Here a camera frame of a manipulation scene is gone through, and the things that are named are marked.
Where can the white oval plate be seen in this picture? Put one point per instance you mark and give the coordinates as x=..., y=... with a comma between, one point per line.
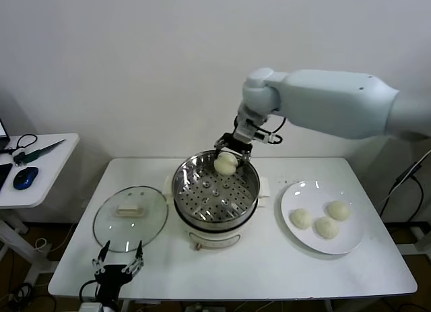
x=350, y=236

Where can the white side table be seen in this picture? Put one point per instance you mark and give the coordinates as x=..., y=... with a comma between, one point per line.
x=50, y=180

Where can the black smartphone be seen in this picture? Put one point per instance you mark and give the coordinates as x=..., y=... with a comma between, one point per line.
x=4, y=175

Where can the black white clip tool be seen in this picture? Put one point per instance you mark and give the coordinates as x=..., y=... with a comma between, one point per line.
x=20, y=158

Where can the white electric cooker base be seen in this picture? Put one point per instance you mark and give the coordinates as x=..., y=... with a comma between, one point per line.
x=215, y=238

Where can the steel perforated steamer basket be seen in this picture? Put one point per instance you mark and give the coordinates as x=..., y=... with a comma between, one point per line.
x=215, y=199

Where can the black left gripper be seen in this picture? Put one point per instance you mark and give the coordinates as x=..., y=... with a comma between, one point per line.
x=112, y=278

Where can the round glass lid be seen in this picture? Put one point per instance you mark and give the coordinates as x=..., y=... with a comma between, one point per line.
x=129, y=221

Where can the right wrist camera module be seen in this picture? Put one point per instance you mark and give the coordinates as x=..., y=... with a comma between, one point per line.
x=261, y=136

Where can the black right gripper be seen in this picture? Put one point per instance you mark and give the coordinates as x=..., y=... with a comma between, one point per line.
x=234, y=143

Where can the blue computer mouse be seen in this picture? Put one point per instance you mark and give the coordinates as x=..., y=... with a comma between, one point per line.
x=26, y=178

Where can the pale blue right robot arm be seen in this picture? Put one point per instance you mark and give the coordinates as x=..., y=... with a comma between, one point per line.
x=330, y=99

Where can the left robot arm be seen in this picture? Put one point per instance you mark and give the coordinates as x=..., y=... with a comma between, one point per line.
x=91, y=307

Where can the laptop computer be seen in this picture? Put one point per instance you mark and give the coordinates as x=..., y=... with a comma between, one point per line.
x=2, y=131

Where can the white steamed baozi bun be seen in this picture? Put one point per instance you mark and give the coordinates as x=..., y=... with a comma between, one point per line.
x=338, y=210
x=326, y=228
x=301, y=219
x=226, y=164

